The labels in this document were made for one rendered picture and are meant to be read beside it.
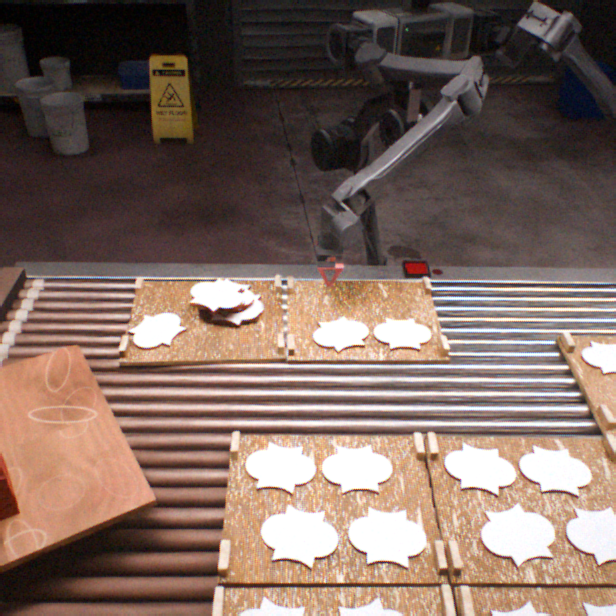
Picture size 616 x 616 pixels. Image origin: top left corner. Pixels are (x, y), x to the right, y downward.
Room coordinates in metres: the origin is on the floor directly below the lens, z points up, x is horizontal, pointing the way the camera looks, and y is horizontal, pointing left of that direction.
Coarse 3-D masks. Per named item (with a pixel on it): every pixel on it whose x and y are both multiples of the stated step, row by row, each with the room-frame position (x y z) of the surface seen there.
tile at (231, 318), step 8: (256, 304) 1.46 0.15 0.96; (208, 312) 1.42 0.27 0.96; (240, 312) 1.42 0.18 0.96; (248, 312) 1.43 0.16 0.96; (256, 312) 1.43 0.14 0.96; (216, 320) 1.39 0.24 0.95; (224, 320) 1.39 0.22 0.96; (232, 320) 1.39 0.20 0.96; (240, 320) 1.39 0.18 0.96; (248, 320) 1.40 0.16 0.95
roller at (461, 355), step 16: (0, 352) 1.28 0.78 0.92; (16, 352) 1.28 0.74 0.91; (32, 352) 1.29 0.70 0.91; (48, 352) 1.29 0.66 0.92; (96, 352) 1.29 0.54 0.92; (112, 352) 1.29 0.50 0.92; (464, 352) 1.34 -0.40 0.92; (480, 352) 1.34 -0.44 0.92; (496, 352) 1.34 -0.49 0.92; (512, 352) 1.34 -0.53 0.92; (528, 352) 1.34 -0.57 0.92; (544, 352) 1.35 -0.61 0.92; (560, 352) 1.35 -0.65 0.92
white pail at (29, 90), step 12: (24, 84) 5.03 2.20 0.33; (36, 84) 5.08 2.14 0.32; (48, 84) 5.08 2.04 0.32; (24, 96) 4.82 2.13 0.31; (36, 96) 4.82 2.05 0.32; (24, 108) 4.84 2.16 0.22; (36, 108) 4.82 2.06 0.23; (36, 120) 4.82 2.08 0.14; (36, 132) 4.82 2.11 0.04; (48, 132) 4.84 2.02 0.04
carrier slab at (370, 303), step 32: (320, 288) 1.58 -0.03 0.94; (352, 288) 1.59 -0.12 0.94; (384, 288) 1.59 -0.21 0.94; (416, 288) 1.60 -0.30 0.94; (288, 320) 1.43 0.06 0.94; (320, 320) 1.43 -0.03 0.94; (352, 320) 1.43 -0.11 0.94; (384, 320) 1.44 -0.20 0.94; (416, 320) 1.44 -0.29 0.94; (320, 352) 1.30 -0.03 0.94; (352, 352) 1.30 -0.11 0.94; (384, 352) 1.30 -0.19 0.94; (416, 352) 1.31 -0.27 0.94
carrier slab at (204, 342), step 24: (144, 288) 1.55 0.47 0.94; (168, 288) 1.56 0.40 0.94; (264, 288) 1.57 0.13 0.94; (144, 312) 1.44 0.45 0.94; (168, 312) 1.44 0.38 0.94; (192, 312) 1.45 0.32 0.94; (264, 312) 1.46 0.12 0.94; (192, 336) 1.34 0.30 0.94; (216, 336) 1.35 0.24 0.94; (240, 336) 1.35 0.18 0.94; (264, 336) 1.35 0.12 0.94; (120, 360) 1.24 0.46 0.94; (144, 360) 1.25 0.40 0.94; (168, 360) 1.25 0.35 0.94; (192, 360) 1.25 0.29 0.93; (216, 360) 1.26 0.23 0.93; (240, 360) 1.26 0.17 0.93; (264, 360) 1.27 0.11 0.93
